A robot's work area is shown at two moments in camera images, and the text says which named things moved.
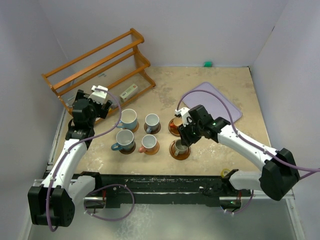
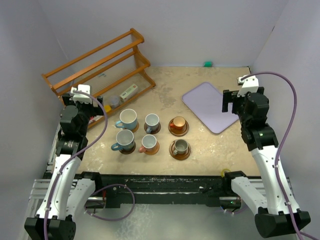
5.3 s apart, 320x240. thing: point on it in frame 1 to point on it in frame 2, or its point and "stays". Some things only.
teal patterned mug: x=125 y=140 stays
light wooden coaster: x=154 y=152 stays
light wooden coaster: x=135 y=129 stays
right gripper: x=186 y=139 to x=231 y=96
